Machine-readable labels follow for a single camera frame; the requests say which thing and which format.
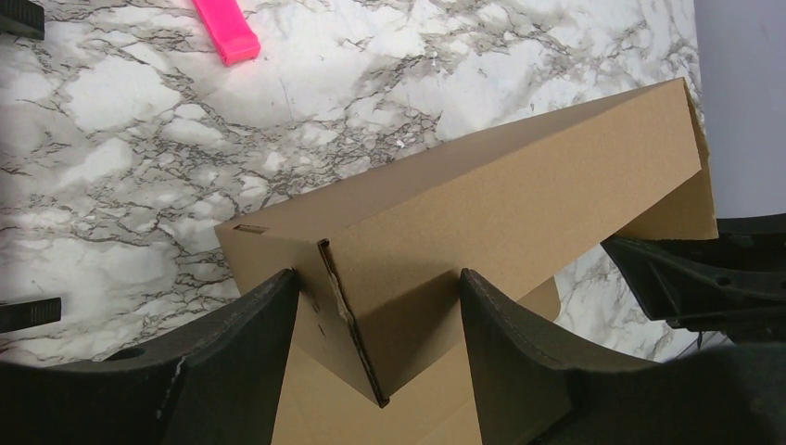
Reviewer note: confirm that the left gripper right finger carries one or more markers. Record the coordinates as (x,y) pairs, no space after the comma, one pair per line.
(537,383)

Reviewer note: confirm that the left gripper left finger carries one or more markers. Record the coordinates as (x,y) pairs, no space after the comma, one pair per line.
(215,380)

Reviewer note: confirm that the brown cardboard box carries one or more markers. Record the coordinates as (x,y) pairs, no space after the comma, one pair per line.
(378,353)

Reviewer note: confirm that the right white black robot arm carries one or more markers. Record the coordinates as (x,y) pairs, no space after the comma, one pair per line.
(734,284)

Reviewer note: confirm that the pink marker pen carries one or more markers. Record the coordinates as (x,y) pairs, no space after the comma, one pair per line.
(229,31)

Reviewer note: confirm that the black whiteboard stand clip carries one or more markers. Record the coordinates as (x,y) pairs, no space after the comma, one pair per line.
(22,18)

